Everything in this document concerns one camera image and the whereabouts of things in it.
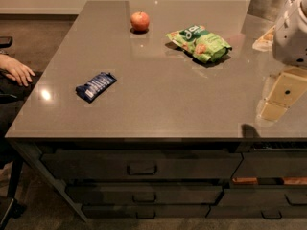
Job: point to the grey drawer cabinet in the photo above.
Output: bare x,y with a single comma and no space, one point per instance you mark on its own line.
149,179

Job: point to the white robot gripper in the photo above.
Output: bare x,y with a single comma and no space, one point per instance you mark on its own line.
292,35

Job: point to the green rice chip bag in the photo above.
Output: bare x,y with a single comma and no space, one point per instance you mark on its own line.
199,43

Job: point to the person's bare hand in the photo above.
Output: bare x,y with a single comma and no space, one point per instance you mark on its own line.
16,71

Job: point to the red apple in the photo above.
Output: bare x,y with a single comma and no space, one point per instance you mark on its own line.
140,21

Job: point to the person's dark trouser leg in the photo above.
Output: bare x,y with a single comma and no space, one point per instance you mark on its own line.
12,93

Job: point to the blue rxbar wrapper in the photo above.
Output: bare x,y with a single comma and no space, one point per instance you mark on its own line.
96,86

